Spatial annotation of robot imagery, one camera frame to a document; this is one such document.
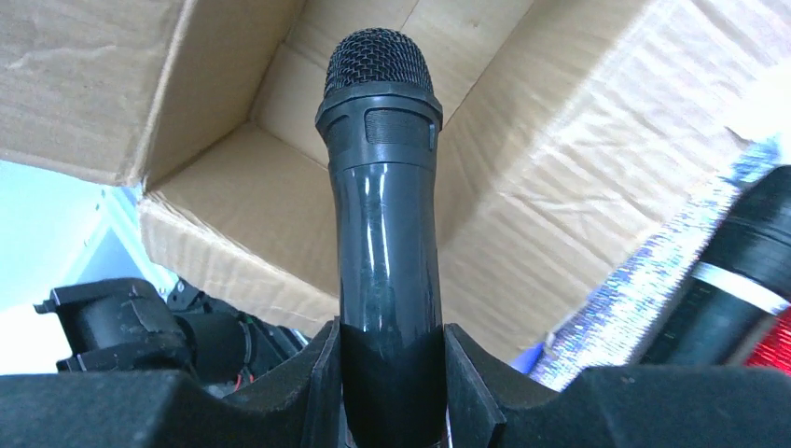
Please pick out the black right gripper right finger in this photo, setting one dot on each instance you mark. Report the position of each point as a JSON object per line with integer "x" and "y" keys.
{"x": 492, "y": 405}

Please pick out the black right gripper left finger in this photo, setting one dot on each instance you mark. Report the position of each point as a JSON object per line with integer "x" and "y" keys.
{"x": 296, "y": 404}

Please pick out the silver rhinestone microphone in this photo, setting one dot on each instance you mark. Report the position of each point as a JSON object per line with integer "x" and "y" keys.
{"x": 615, "y": 322}

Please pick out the brown cardboard box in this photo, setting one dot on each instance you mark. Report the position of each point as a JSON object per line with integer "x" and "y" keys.
{"x": 573, "y": 130}

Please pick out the black microphone with silver band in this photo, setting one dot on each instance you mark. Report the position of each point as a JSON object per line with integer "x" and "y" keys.
{"x": 741, "y": 278}

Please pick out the plain black microphone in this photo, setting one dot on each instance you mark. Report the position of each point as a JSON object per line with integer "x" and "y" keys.
{"x": 380, "y": 121}

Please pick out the purple plastic microphone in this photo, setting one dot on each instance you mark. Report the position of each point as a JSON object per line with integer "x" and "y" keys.
{"x": 525, "y": 362}

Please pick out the red glitter microphone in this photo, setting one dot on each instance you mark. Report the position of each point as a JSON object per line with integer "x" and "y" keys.
{"x": 773, "y": 351}

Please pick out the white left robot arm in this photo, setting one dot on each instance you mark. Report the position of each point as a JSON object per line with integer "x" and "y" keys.
{"x": 125, "y": 325}

